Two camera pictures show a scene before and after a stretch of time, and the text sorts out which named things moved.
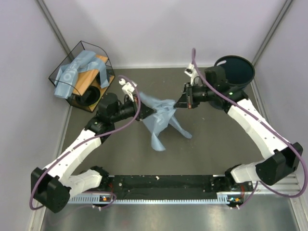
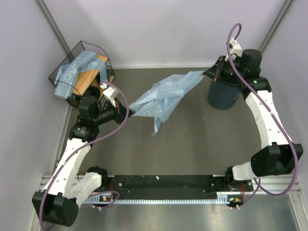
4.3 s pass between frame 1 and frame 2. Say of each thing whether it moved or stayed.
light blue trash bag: moved
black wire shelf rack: stayed
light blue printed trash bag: stayed
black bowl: stayed
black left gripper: moved
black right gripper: moved
